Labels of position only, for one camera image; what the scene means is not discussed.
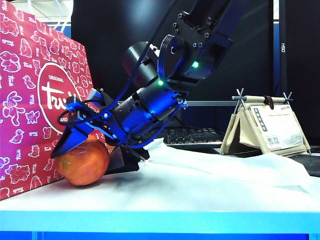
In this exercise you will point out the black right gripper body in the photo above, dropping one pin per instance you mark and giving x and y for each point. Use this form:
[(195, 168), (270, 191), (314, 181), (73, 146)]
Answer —
[(145, 112)]

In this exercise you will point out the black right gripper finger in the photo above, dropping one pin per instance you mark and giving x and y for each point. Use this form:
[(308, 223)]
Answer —
[(125, 160), (71, 140)]

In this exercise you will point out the orange fruit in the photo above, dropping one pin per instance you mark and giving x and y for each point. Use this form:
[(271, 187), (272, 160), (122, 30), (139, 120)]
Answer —
[(111, 149), (82, 165)]

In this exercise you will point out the red printed paper bag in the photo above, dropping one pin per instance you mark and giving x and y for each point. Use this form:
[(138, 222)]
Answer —
[(25, 75)]

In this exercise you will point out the black keyboard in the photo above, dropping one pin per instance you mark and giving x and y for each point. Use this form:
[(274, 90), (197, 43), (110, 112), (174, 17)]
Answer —
[(195, 136)]

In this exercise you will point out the beige fabric calendar stand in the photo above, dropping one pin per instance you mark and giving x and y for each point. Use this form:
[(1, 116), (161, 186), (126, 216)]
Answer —
[(250, 135)]

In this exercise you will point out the black monitor with silver bezel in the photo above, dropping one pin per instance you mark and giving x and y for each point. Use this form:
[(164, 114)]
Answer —
[(237, 50)]

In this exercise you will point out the white desk calendar pages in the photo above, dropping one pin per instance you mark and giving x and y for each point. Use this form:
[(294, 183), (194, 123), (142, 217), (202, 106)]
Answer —
[(280, 125)]

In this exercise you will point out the black HSD monitor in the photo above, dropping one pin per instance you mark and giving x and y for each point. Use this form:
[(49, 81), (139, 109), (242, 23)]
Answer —
[(300, 75)]

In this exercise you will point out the black desk mat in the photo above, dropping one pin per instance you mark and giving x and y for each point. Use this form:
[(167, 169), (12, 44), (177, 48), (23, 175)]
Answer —
[(312, 162)]

